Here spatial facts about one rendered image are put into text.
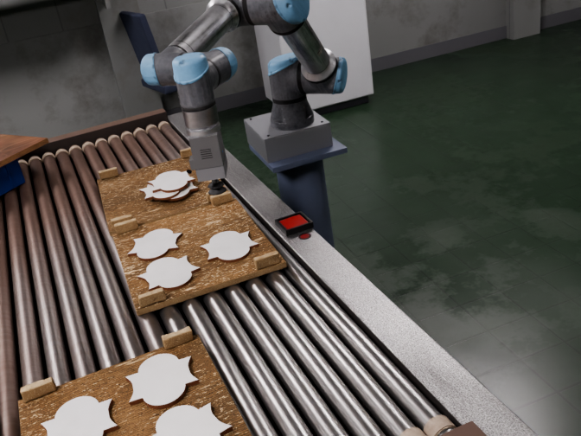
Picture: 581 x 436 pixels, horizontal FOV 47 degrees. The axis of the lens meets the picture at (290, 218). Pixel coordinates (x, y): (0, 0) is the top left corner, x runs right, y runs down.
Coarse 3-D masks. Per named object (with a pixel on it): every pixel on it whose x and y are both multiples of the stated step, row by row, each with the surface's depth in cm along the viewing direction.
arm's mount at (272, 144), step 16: (256, 128) 230; (272, 128) 228; (304, 128) 224; (320, 128) 226; (256, 144) 233; (272, 144) 222; (288, 144) 224; (304, 144) 226; (320, 144) 228; (272, 160) 224
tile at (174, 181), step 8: (160, 176) 201; (168, 176) 200; (176, 176) 199; (184, 176) 198; (152, 184) 198; (160, 184) 196; (168, 184) 195; (176, 184) 194; (184, 184) 193; (168, 192) 192
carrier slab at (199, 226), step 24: (192, 216) 182; (216, 216) 179; (240, 216) 177; (120, 240) 175; (192, 240) 169; (264, 240) 164; (144, 264) 162; (192, 264) 159; (216, 264) 157; (240, 264) 155; (144, 288) 152; (192, 288) 149; (216, 288) 150; (144, 312) 146
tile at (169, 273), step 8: (152, 264) 160; (160, 264) 159; (168, 264) 159; (176, 264) 158; (184, 264) 158; (152, 272) 156; (160, 272) 156; (168, 272) 155; (176, 272) 155; (184, 272) 154; (192, 272) 155; (144, 280) 155; (152, 280) 153; (160, 280) 153; (168, 280) 152; (176, 280) 151; (184, 280) 151; (152, 288) 150; (168, 288) 150; (176, 288) 150
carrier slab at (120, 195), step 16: (176, 160) 221; (128, 176) 214; (144, 176) 212; (192, 176) 206; (112, 192) 205; (128, 192) 203; (192, 192) 196; (112, 208) 194; (128, 208) 192; (144, 208) 191; (160, 208) 189; (176, 208) 187; (192, 208) 186
